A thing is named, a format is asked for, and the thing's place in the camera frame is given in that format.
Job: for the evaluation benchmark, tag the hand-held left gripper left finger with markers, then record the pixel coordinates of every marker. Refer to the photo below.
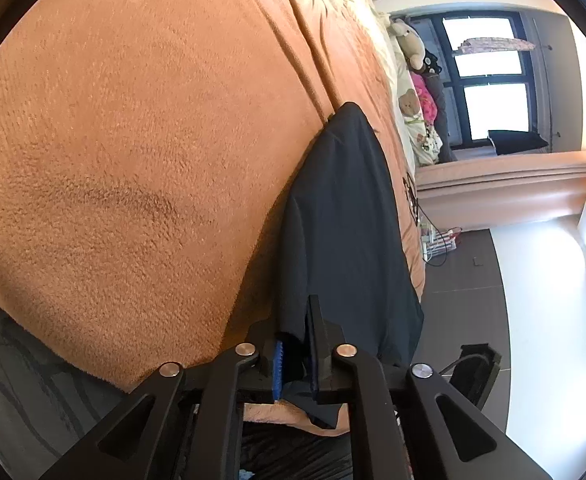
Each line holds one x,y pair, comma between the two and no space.
279,370

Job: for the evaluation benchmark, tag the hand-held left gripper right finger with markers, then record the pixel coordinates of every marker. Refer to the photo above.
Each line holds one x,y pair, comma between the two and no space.
325,365

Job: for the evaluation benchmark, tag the black pants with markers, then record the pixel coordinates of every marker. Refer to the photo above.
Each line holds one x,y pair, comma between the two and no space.
343,220

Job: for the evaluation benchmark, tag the grey long pillow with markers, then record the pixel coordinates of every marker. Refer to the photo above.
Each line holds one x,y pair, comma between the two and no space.
445,120

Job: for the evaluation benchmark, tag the black framed window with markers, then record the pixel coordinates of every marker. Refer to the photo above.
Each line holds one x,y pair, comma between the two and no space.
493,105

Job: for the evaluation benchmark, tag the bear print pillow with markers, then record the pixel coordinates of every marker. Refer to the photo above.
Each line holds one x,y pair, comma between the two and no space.
409,102

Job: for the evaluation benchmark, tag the orange blanket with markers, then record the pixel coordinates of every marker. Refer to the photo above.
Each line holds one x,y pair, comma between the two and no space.
123,135

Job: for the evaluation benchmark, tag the pink plush toy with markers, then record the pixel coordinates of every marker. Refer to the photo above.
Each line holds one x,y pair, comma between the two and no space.
423,97

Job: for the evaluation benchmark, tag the black plush toy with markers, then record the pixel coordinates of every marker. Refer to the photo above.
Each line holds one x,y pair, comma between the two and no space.
432,64

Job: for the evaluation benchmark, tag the floral hanging garment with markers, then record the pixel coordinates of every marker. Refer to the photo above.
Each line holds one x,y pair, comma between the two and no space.
493,45

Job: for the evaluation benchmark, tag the cream plush toy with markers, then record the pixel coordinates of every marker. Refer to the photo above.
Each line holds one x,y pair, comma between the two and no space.
410,42

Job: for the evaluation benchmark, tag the cream duvet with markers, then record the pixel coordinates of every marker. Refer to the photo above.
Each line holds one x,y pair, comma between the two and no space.
368,15

